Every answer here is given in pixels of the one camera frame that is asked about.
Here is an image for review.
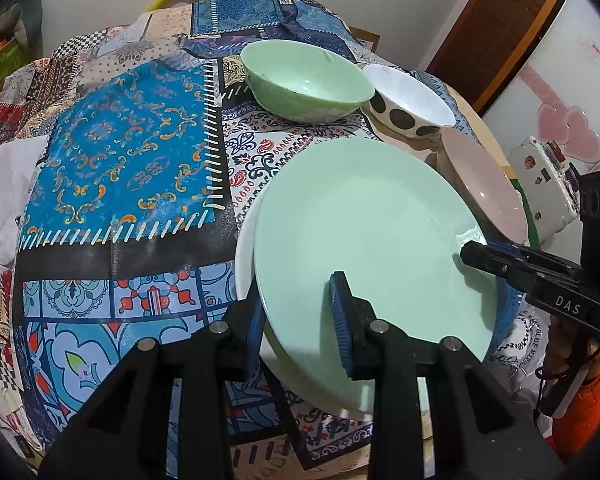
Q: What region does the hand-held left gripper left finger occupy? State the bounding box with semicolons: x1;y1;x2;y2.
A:
40;287;267;480

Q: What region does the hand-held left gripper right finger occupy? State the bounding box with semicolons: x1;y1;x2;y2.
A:
328;271;566;480

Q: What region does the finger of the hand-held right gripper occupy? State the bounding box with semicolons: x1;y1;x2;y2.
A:
482;241;583;273
459;241;531;293

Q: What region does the white plate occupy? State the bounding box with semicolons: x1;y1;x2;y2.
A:
234;192;381;423

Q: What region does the pink bowl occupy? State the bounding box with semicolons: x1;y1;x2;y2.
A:
440;129;530;246

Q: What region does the green plate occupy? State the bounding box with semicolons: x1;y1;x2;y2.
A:
253;137;501;413

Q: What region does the white dotted bowl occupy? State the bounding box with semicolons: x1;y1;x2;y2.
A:
362;63;456;138

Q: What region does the green bowl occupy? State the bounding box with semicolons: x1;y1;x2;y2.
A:
240;40;376;123

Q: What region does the person's right forearm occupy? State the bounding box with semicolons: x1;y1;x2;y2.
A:
550;355;600;461

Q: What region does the person's right hand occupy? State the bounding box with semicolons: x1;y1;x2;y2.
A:
545;312;581;391

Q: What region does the white sticker-covered case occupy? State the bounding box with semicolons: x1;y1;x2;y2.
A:
507;135;581;248

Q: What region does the white heart-patterned sliding door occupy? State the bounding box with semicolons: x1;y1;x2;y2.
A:
480;0;600;171

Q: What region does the patchwork blanket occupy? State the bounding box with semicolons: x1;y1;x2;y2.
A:
0;0;556;480

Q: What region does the wooden wardrobe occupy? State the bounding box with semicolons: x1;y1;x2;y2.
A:
472;0;576;116

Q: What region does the brown wooden door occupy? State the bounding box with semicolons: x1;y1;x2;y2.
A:
425;0;556;106

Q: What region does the white crumpled cloth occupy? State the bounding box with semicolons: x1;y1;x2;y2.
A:
0;135;48;273

